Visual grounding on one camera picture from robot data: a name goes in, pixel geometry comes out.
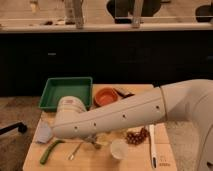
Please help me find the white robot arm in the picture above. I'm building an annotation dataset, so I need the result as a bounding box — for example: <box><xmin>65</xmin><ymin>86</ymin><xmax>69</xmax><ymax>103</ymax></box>
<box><xmin>53</xmin><ymin>79</ymin><xmax>213</xmax><ymax>171</ymax></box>

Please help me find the orange bowl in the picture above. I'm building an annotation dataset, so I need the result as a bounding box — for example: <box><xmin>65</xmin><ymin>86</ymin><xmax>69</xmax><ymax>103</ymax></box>
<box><xmin>94</xmin><ymin>87</ymin><xmax>118</xmax><ymax>106</ymax></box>

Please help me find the green plastic tray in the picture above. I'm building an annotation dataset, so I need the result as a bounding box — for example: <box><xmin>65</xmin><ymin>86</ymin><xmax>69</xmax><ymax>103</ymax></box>
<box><xmin>39</xmin><ymin>77</ymin><xmax>93</xmax><ymax>112</ymax></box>

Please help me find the red grapes bunch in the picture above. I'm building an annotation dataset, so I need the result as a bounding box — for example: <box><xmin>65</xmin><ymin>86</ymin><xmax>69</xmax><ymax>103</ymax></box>
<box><xmin>125</xmin><ymin>127</ymin><xmax>149</xmax><ymax>145</ymax></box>

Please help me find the white cup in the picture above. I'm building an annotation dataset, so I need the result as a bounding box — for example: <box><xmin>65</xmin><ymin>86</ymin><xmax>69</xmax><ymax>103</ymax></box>
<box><xmin>110</xmin><ymin>139</ymin><xmax>128</xmax><ymax>160</ymax></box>

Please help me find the metal spoon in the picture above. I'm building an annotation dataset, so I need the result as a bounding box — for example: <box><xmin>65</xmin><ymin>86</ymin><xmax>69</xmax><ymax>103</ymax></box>
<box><xmin>68</xmin><ymin>142</ymin><xmax>83</xmax><ymax>161</ymax></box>

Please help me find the green cucumber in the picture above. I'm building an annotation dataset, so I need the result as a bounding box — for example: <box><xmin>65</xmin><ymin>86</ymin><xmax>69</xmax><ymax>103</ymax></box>
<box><xmin>39</xmin><ymin>140</ymin><xmax>65</xmax><ymax>165</ymax></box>

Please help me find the dark handled utensil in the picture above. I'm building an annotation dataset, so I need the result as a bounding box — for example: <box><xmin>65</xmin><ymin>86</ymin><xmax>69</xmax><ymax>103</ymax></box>
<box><xmin>115</xmin><ymin>88</ymin><xmax>133</xmax><ymax>98</ymax></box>

